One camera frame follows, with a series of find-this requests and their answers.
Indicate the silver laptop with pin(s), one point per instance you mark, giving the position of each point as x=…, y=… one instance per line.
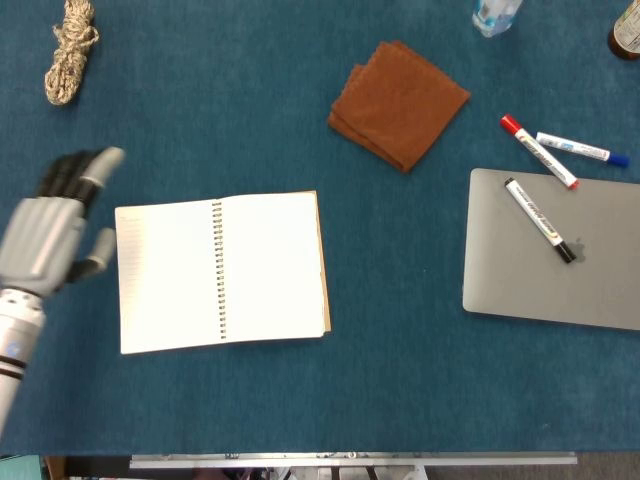
x=525, y=270

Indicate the red whiteboard marker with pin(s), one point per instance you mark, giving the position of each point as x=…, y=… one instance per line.
x=540, y=152

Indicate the black whiteboard marker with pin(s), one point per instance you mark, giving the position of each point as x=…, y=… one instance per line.
x=540, y=220

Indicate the folded brown cloth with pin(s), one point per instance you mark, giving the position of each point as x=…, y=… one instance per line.
x=397, y=105

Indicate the aluminium frame rail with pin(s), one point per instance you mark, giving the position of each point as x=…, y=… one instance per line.
x=350, y=460

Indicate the brown glass bottle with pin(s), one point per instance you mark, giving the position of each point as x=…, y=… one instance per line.
x=625, y=35

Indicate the kraft spiral notebook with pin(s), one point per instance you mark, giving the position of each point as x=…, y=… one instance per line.
x=220, y=272

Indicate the blue whiteboard marker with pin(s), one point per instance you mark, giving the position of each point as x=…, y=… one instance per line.
x=580, y=148

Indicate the clear plastic water bottle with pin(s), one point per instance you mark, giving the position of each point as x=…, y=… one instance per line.
x=492, y=15

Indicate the teal box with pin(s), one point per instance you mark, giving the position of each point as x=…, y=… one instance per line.
x=20, y=467

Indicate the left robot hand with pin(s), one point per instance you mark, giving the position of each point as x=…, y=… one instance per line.
x=45, y=235

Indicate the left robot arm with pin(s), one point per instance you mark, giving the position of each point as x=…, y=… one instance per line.
x=15, y=345

